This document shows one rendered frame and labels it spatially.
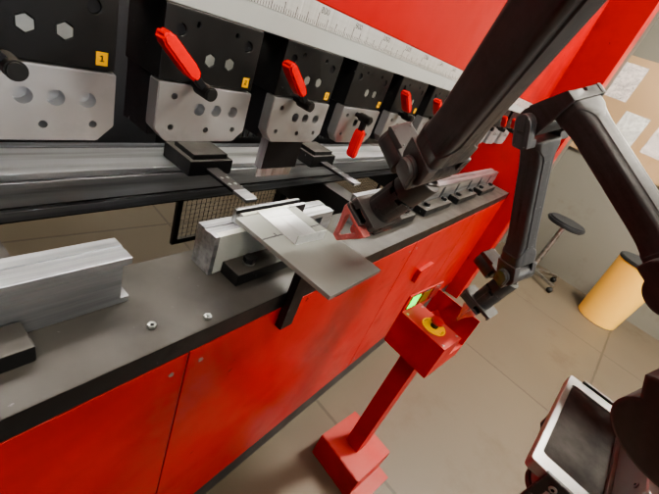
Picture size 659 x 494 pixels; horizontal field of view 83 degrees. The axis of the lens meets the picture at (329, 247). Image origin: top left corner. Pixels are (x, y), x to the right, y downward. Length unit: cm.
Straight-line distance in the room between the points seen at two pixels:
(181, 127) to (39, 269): 28
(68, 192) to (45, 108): 41
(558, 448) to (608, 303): 353
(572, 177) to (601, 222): 53
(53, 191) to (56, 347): 33
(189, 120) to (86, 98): 13
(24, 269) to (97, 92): 28
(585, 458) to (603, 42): 240
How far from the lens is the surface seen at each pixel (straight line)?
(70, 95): 51
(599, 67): 276
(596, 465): 65
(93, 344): 67
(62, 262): 67
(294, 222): 82
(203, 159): 95
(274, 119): 68
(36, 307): 67
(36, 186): 87
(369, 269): 77
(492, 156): 280
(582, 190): 462
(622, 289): 407
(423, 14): 96
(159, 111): 55
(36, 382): 64
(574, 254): 470
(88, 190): 91
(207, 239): 78
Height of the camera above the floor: 138
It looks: 29 degrees down
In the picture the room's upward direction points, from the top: 23 degrees clockwise
